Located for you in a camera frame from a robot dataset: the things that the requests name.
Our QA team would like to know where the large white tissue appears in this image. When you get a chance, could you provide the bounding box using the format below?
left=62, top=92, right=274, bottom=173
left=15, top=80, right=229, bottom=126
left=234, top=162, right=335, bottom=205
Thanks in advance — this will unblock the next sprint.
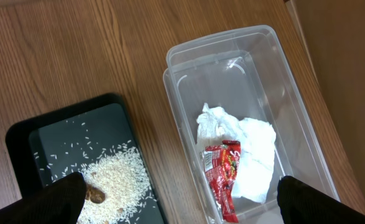
left=196, top=103, right=276, bottom=203

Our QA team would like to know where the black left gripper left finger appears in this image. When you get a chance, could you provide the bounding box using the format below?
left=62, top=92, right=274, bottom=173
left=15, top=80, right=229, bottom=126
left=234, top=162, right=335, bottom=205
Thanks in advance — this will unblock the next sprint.
left=0, top=172, right=86, bottom=224

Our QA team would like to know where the red snack wrapper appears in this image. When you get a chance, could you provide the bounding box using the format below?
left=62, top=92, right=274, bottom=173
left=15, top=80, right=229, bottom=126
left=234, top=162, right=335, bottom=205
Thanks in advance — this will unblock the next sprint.
left=203, top=140, right=241, bottom=223

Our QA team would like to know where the clear plastic bin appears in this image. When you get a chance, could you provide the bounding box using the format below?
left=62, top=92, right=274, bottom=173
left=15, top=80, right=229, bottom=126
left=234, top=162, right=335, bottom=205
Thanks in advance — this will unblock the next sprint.
left=163, top=25, right=338, bottom=223

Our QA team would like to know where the black waste tray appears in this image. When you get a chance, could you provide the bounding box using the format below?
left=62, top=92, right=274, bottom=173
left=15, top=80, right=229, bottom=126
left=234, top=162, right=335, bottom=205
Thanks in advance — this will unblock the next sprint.
left=4, top=92, right=169, bottom=224

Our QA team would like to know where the pile of rice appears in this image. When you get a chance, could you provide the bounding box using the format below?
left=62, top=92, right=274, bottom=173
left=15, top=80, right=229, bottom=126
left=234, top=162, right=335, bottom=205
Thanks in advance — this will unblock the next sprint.
left=77, top=150, right=164, bottom=223

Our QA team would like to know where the brown food scrap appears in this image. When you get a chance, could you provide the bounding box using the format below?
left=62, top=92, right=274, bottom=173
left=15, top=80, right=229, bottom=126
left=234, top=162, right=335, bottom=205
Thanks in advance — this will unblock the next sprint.
left=85, top=184, right=106, bottom=204

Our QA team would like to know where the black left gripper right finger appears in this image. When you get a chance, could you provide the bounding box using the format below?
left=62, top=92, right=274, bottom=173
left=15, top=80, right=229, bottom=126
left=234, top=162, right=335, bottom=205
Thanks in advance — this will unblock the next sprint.
left=277, top=175, right=365, bottom=224

